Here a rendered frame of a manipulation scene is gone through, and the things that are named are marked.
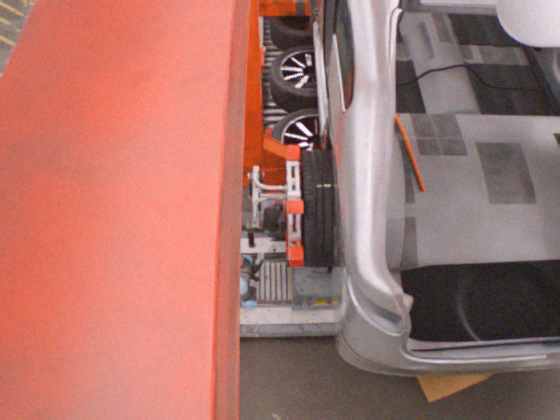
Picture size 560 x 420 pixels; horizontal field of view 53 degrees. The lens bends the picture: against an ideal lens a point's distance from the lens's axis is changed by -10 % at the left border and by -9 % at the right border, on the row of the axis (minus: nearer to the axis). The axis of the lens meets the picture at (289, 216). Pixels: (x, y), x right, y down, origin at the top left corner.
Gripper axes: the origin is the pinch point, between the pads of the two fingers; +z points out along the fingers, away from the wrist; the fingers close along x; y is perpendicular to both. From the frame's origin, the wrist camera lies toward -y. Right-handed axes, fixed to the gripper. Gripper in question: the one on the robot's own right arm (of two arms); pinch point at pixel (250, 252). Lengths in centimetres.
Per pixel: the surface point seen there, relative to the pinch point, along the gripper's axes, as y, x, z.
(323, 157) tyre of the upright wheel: 22, -47, 38
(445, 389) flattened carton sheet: -111, -95, -53
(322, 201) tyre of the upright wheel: 18.4, -43.6, 10.8
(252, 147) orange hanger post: 6, -4, 72
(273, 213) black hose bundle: 15.4, -17.2, 11.2
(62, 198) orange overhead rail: 227, -48, -155
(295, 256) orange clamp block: -2.7, -23.9, -5.2
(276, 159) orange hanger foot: -10, -14, 74
